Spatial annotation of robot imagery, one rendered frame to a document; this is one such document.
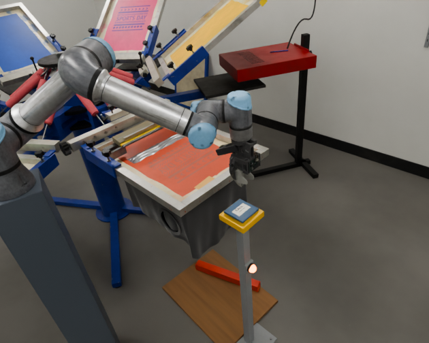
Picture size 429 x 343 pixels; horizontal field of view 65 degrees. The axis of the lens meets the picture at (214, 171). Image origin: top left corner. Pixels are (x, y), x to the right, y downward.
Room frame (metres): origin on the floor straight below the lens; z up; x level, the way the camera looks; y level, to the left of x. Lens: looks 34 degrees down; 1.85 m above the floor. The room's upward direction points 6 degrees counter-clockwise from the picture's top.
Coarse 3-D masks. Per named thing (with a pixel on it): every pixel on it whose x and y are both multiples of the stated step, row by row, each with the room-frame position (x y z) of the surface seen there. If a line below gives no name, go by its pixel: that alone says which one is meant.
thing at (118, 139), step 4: (140, 124) 1.69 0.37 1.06; (144, 124) 1.69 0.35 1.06; (148, 124) 1.69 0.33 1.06; (132, 128) 1.65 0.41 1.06; (136, 128) 1.65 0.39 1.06; (140, 128) 1.65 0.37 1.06; (124, 132) 1.61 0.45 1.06; (128, 132) 1.61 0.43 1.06; (132, 132) 1.61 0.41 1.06; (116, 136) 1.58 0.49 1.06; (120, 136) 1.58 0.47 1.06; (124, 136) 1.58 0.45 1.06; (116, 140) 1.54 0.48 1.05; (120, 140) 1.54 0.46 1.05; (124, 140) 1.54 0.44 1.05; (120, 144) 1.53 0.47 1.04
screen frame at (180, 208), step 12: (108, 144) 1.65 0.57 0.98; (264, 156) 1.38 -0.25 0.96; (120, 168) 1.37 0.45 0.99; (132, 180) 1.26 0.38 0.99; (144, 180) 1.25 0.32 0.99; (216, 180) 1.19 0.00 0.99; (228, 180) 1.20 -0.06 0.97; (144, 192) 1.20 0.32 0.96; (156, 192) 1.15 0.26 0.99; (204, 192) 1.11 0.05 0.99; (216, 192) 1.15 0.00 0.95; (168, 204) 1.07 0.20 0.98; (180, 204) 1.05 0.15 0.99; (192, 204) 1.06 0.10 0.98; (180, 216) 1.01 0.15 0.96
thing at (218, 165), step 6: (156, 132) 1.78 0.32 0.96; (162, 132) 1.77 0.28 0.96; (168, 132) 1.77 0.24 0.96; (174, 132) 1.76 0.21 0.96; (144, 138) 1.72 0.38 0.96; (150, 138) 1.71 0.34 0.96; (156, 138) 1.71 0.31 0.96; (162, 138) 1.70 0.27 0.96; (186, 138) 1.67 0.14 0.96; (174, 144) 1.61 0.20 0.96; (168, 150) 1.55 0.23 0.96; (228, 156) 1.43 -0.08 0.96; (216, 162) 1.39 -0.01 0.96; (222, 162) 1.38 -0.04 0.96; (228, 162) 1.37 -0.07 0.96; (204, 168) 1.34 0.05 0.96; (210, 168) 1.34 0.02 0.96; (216, 168) 1.33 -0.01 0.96; (222, 168) 1.33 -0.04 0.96; (216, 174) 1.28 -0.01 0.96
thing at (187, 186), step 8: (136, 144) 1.66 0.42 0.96; (144, 144) 1.65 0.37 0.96; (152, 144) 1.64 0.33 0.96; (128, 152) 1.58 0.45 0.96; (136, 152) 1.57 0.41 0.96; (160, 152) 1.54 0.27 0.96; (144, 160) 1.48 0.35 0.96; (136, 168) 1.41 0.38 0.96; (144, 168) 1.40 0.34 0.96; (152, 176) 1.32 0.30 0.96; (160, 176) 1.32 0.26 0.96; (192, 176) 1.29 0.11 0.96; (200, 176) 1.28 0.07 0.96; (168, 184) 1.24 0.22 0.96; (176, 184) 1.24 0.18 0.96; (184, 184) 1.23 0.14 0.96; (192, 184) 1.22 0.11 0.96; (176, 192) 1.18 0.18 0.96; (184, 192) 1.17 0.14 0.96
